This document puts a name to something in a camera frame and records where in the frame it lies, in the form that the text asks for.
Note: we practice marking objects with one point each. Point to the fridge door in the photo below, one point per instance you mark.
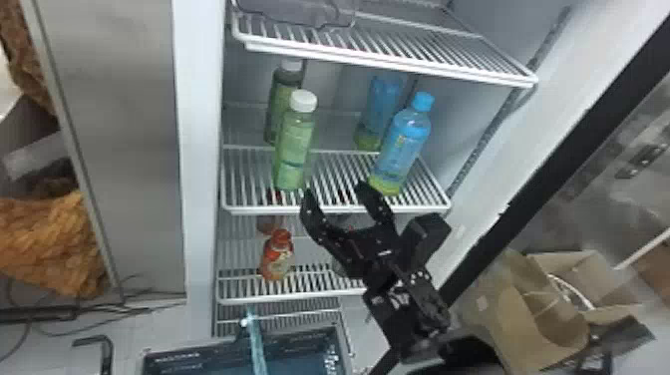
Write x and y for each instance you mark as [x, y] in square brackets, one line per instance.
[555, 167]

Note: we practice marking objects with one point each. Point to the brown cloth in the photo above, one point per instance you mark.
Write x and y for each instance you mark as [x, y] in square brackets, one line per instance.
[49, 246]
[23, 57]

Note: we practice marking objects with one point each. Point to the clear box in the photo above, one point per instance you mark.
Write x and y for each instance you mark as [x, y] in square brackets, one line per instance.
[298, 10]

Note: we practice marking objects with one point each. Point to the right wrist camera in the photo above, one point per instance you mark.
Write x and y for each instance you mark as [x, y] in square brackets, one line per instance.
[426, 233]

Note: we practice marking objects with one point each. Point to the cardboard box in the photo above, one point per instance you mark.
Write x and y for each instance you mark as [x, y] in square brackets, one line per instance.
[528, 314]

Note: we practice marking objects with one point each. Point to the green bottle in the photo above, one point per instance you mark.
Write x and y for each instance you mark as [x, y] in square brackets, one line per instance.
[293, 146]
[283, 94]

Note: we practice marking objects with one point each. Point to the blue basket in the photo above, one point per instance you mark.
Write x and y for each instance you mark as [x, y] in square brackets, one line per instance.
[293, 356]

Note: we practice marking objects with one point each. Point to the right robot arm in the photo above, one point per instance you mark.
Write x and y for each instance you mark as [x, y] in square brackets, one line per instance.
[411, 319]

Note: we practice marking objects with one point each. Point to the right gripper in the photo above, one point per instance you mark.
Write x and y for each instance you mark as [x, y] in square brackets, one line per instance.
[374, 259]

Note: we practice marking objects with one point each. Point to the red bottle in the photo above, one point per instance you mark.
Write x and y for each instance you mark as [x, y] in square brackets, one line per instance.
[276, 256]

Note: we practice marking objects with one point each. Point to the white fridge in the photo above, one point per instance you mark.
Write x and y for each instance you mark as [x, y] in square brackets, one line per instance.
[199, 157]

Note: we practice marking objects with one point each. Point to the blue bottle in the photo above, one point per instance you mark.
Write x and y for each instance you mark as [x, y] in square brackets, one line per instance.
[400, 144]
[381, 105]

